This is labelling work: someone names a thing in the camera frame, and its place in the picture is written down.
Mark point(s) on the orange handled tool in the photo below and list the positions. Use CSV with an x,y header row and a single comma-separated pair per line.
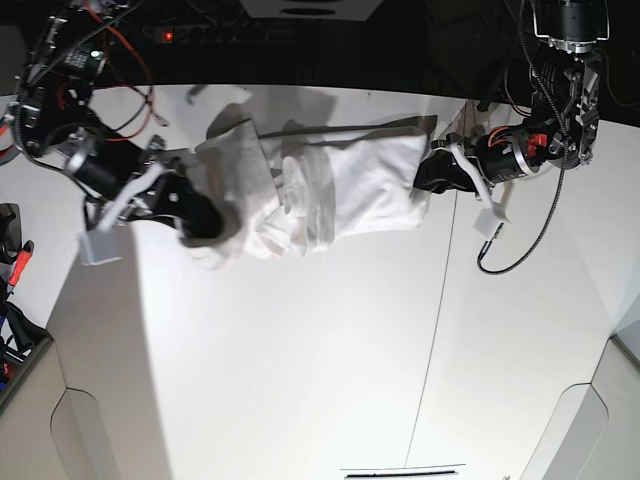
x,y
23,257

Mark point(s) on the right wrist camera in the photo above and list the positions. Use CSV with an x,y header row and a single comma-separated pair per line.
x,y
99,247

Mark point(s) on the black power strip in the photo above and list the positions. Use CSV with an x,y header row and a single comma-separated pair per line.
x,y
203,34

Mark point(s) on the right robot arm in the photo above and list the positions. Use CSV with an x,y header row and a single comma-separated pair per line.
x,y
50,112

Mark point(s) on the white printed t-shirt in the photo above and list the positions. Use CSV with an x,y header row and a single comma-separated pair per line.
x,y
288,181

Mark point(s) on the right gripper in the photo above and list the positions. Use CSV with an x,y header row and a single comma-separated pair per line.
x,y
127,183

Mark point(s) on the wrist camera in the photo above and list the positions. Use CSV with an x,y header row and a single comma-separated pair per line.
x,y
489,222
99,247

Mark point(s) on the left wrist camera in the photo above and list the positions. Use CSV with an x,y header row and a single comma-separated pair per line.
x,y
489,222

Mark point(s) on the white box at top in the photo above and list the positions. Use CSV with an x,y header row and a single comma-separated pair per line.
x,y
338,10

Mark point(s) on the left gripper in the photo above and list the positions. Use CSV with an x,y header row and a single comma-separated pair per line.
x,y
475,175

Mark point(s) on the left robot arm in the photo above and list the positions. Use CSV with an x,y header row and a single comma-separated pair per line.
x,y
558,40

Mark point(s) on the black clamp at left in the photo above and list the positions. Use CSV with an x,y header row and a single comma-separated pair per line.
x,y
10,232

